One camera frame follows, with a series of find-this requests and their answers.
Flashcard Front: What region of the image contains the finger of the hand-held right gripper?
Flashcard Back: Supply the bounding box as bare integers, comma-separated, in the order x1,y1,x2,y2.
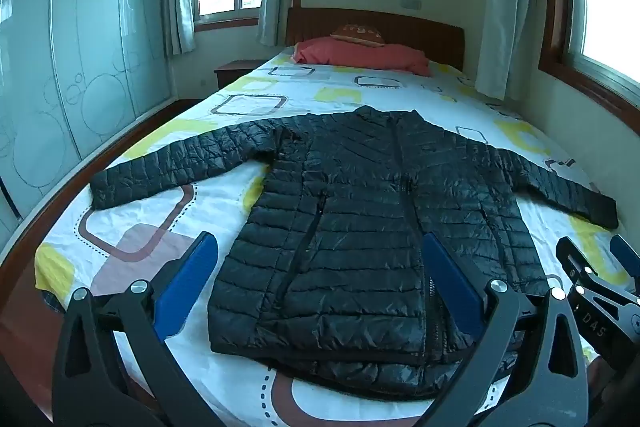
555,236,599,281
609,233,640,281

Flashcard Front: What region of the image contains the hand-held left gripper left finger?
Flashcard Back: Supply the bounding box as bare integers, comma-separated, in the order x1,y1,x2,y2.
51,231,226,427

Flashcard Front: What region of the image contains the glass sliding door wardrobe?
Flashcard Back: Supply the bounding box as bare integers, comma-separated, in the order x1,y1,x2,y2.
0,0,179,233

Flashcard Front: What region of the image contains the pink pillow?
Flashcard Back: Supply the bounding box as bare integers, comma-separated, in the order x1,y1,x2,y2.
292,36,432,78

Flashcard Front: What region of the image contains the brown wooden headboard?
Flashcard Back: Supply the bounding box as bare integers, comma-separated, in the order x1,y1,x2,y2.
286,8,466,72

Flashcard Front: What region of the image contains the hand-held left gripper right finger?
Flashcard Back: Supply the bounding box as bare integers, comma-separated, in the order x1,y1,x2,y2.
415,232,591,427

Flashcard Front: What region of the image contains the long pale curtain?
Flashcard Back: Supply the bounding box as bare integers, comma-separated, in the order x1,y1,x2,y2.
474,0,534,102

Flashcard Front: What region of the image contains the orange patterned cushion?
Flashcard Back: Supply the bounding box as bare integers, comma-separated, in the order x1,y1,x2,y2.
331,23,385,46

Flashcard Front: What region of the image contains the black quilted puffer jacket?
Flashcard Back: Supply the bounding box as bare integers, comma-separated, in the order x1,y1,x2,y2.
90,105,621,400

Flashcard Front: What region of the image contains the brown wooden nightstand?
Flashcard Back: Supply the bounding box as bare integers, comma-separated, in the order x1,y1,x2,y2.
214,59,271,88

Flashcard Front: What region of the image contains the bed with patterned sheet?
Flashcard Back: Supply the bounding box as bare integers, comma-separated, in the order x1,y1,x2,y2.
34,44,640,427

